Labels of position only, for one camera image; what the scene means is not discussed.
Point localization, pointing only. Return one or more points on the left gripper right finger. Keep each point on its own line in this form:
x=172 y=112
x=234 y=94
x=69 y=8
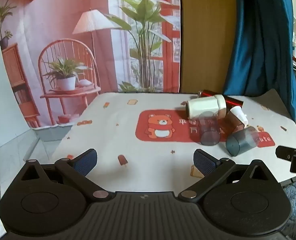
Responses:
x=215 y=171

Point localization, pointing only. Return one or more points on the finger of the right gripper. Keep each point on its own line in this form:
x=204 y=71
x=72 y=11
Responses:
x=285 y=153

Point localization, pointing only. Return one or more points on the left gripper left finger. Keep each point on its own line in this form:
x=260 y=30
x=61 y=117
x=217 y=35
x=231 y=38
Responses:
x=75 y=171

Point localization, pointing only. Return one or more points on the grey transparent plastic cup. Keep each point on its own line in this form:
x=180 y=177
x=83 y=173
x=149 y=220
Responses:
x=209 y=129

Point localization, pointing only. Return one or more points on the teal transparent plastic cup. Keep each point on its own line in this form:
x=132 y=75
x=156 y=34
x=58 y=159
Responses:
x=241 y=141

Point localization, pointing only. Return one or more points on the brown transparent plastic cup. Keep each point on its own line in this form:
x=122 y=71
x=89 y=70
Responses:
x=230 y=124

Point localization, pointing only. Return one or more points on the large white cylinder cup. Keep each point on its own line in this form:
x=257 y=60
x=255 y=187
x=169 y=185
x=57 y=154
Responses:
x=215 y=104

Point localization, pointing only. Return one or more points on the small white ridged cup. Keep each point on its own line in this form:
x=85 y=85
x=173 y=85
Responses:
x=238 y=112

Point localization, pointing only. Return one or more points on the pink room printed backdrop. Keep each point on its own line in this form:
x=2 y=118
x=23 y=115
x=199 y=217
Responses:
x=61 y=54

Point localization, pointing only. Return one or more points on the red metallic tumbler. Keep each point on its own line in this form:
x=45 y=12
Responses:
x=230 y=102

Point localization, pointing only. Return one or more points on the white bear print tablecloth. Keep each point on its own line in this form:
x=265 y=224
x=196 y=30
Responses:
x=145 y=142

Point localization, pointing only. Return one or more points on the teal blue curtain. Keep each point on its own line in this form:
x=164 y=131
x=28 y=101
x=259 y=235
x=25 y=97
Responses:
x=262 y=53

